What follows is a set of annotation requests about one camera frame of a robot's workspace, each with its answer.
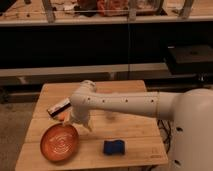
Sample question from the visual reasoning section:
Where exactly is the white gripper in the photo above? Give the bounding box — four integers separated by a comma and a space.
62, 108, 92, 132

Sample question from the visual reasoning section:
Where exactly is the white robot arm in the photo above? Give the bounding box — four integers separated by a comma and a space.
69, 80, 213, 171

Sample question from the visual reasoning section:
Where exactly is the orange carrot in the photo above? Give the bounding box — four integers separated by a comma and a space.
58, 112, 68, 121

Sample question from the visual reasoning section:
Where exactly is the black and white eraser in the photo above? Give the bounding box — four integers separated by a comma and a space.
47, 98, 71, 117

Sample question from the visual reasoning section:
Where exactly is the blue sponge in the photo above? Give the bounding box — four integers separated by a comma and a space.
103, 140, 125, 155

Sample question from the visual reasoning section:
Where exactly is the wooden table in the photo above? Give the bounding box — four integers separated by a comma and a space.
15, 83, 168, 171

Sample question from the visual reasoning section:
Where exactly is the black box on shelf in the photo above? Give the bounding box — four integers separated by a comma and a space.
165, 45, 213, 74

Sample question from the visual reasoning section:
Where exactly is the black floor cable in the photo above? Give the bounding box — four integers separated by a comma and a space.
157, 119, 171, 148

